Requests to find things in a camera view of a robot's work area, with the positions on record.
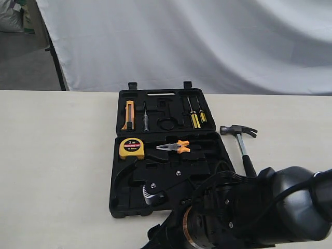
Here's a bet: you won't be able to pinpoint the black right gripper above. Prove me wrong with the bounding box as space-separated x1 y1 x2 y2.
144 171 275 248

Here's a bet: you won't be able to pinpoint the steel claw hammer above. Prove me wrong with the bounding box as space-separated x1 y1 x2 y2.
219 124 258 177

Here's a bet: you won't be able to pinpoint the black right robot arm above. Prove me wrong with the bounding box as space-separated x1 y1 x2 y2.
109 153 331 248

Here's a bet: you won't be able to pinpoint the black plastic tool case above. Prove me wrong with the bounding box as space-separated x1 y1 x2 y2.
109 81 234 218

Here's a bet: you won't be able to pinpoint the yellow tape measure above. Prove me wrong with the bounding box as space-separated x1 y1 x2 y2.
119 137 145 160

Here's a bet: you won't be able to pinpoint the orange utility knife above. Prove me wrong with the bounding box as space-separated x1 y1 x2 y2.
121 100 135 130

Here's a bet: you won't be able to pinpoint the small yellow black screwdriver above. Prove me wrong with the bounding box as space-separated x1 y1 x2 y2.
196 97 208 123

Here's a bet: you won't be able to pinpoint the black backdrop stand pole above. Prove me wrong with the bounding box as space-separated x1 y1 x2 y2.
45 29 66 91

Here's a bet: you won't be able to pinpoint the white backdrop cloth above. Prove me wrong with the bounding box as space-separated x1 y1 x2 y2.
37 1 331 95

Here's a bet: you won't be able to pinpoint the cardboard box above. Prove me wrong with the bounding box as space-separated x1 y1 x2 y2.
22 0 49 48

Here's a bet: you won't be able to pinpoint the white filled sack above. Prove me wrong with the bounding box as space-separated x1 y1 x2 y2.
1 0 23 33

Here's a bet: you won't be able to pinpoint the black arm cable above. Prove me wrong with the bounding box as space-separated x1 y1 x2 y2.
181 160 332 249

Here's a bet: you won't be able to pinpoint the orange handled pliers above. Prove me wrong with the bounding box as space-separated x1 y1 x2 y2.
156 140 202 154

